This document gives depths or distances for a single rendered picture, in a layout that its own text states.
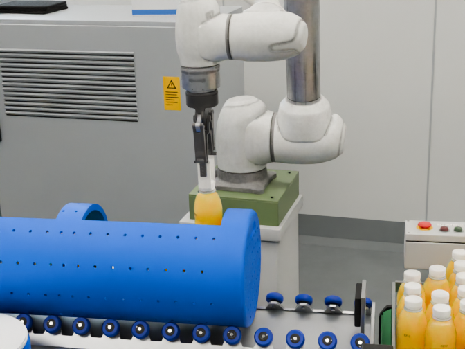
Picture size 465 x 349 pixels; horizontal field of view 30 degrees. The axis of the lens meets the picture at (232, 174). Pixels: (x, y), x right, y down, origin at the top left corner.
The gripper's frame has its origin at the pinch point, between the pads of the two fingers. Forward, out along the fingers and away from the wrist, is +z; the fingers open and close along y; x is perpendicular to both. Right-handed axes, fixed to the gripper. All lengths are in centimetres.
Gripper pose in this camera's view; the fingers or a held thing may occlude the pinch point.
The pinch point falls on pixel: (206, 173)
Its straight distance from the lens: 205.4
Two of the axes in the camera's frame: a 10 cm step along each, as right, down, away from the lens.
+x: 9.8, 0.1, -1.8
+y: -1.7, 3.2, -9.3
